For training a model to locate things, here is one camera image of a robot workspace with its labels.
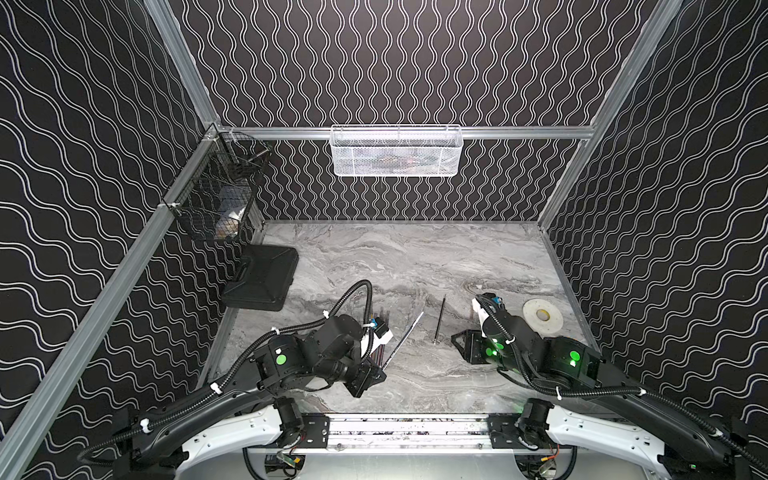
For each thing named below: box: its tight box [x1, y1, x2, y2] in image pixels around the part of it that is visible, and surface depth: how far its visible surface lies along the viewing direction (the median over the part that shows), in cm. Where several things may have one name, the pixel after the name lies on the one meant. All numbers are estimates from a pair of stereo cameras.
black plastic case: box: [221, 244, 299, 312], surface depth 100 cm
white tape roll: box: [522, 298, 564, 335], surface depth 97 cm
